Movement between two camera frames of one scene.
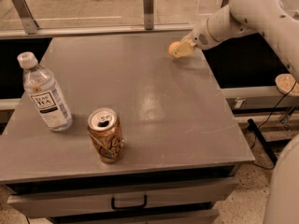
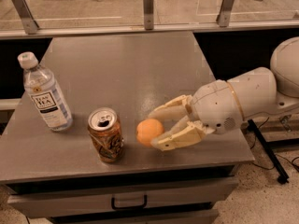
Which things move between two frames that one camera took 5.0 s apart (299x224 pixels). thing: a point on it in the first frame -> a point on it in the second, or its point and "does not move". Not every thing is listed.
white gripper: [199, 38] -> [214, 106]
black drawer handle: [130, 207] does not move
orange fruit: [172, 46] -> [149, 130]
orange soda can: [106, 134] does not move
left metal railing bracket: [23, 10] does not move
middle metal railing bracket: [149, 8] does not move
